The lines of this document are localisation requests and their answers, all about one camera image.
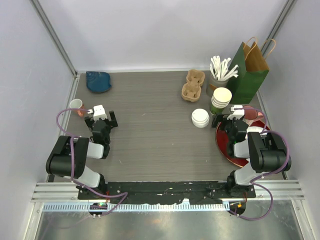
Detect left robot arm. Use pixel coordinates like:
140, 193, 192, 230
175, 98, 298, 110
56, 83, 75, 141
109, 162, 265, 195
45, 109, 118, 200

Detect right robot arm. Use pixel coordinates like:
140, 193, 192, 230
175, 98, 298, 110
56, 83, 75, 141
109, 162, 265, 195
211, 113, 291, 198

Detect white plate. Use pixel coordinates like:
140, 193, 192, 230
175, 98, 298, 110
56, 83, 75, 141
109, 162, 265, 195
245, 126, 264, 138

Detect stack of white lids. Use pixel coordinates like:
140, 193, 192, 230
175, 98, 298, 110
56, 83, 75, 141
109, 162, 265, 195
191, 108, 210, 128

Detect red round tray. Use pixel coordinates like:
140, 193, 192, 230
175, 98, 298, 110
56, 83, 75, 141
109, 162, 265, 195
215, 120, 265, 168

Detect pink speckled mug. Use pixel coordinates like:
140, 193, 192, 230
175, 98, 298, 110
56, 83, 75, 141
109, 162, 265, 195
243, 105, 264, 126

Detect stack of green cups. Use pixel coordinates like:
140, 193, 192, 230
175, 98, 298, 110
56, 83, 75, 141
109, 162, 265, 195
210, 87, 232, 115

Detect grey straw holder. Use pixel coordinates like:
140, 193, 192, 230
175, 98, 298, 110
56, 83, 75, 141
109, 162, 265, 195
205, 73, 229, 97

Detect small copper cup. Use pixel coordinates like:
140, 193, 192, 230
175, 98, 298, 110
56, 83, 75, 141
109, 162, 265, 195
69, 98, 87, 117

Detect cardboard cup carrier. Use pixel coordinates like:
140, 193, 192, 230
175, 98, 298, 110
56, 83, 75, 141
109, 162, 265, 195
181, 69, 205, 103

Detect blue ceramic dish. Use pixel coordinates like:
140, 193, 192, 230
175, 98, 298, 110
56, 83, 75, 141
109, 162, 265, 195
85, 71, 112, 93

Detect white wrapped straws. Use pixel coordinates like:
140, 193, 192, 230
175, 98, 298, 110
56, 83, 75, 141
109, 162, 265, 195
209, 55, 239, 82

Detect green paper bag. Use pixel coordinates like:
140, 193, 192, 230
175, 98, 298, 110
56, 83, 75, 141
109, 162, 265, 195
226, 36, 270, 105

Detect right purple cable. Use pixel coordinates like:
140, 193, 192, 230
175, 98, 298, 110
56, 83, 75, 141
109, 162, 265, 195
228, 107, 291, 221

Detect purple cable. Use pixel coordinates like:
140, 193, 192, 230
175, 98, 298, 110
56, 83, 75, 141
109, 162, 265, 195
228, 107, 291, 221
56, 108, 129, 217

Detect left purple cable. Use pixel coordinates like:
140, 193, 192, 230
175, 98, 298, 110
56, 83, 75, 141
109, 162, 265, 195
56, 108, 129, 217

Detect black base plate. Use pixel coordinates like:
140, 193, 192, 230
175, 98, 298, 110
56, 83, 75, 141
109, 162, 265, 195
77, 180, 257, 206

